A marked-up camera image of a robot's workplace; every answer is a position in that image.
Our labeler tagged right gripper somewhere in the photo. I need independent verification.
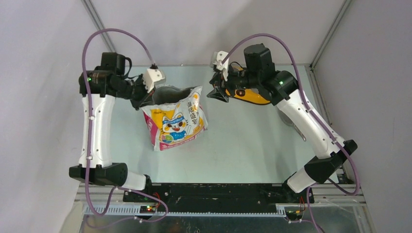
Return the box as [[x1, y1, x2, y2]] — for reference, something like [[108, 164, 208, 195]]
[[206, 63, 260, 103]]

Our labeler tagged pet food bag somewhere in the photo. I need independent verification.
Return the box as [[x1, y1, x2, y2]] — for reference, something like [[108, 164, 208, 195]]
[[142, 85, 208, 151]]

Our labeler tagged yellow double pet bowl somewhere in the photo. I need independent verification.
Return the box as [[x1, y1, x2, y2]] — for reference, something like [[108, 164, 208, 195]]
[[225, 66, 272, 106]]

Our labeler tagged metal food scoop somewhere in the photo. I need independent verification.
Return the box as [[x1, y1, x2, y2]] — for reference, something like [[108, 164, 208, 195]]
[[278, 111, 307, 142]]

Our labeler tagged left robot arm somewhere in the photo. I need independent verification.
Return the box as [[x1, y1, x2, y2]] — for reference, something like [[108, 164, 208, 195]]
[[69, 52, 165, 202]]

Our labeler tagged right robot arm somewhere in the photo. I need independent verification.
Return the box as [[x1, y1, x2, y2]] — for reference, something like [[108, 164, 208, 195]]
[[207, 44, 358, 203]]

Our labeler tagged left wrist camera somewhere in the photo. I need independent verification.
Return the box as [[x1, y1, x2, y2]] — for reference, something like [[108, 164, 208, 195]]
[[142, 68, 166, 93]]

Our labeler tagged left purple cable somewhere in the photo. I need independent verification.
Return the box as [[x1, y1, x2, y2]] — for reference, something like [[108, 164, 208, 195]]
[[81, 28, 169, 229]]

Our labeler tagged purple cable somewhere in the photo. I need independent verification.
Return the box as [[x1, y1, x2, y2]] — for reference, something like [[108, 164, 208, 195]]
[[220, 33, 361, 233], [81, 28, 169, 229]]

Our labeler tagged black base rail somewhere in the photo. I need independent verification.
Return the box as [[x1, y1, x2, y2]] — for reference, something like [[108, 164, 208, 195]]
[[122, 183, 314, 215]]

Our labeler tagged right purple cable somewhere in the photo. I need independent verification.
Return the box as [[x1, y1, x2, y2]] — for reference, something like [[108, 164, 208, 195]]
[[220, 33, 361, 233]]

